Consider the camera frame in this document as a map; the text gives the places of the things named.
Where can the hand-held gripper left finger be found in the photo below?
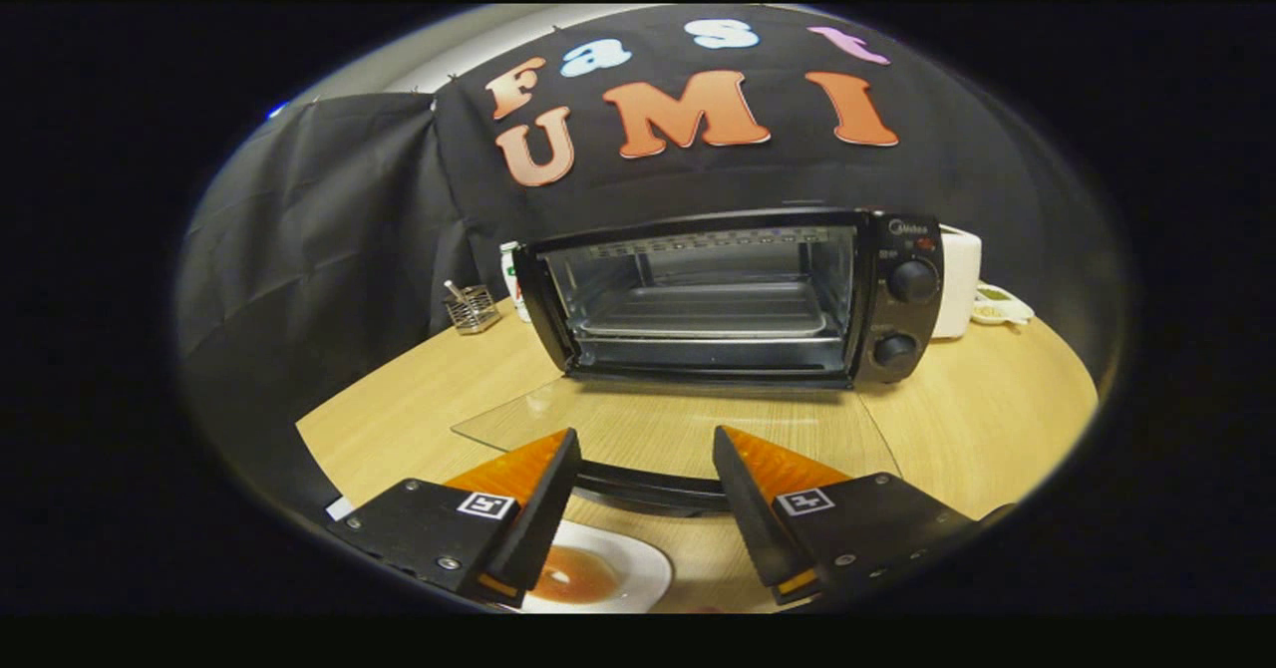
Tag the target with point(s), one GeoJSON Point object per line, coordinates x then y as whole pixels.
{"type": "Point", "coordinates": [543, 518]}

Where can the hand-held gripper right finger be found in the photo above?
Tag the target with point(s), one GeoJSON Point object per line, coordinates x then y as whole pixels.
{"type": "Point", "coordinates": [748, 513]}

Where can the black toaster oven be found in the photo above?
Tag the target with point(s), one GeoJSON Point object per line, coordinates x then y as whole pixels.
{"type": "Point", "coordinates": [902, 249]}

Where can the metal oven tray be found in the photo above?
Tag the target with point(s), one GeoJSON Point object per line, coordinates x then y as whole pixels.
{"type": "Point", "coordinates": [708, 311]}

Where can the white bread toaster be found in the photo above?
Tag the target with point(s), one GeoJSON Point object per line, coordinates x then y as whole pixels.
{"type": "Point", "coordinates": [959, 284]}

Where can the white plate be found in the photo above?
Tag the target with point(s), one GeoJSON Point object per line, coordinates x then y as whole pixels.
{"type": "Point", "coordinates": [643, 573]}

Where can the white paper scrap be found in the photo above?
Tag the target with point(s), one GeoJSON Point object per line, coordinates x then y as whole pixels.
{"type": "Point", "coordinates": [339, 508]}

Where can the white bottle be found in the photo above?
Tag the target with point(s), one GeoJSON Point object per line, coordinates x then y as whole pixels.
{"type": "Point", "coordinates": [510, 279]}

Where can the white dish with green contents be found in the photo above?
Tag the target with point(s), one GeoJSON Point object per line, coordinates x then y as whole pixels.
{"type": "Point", "coordinates": [1002, 307]}

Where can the black backdrop cloth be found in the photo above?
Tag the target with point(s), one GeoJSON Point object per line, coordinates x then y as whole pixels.
{"type": "Point", "coordinates": [329, 249]}

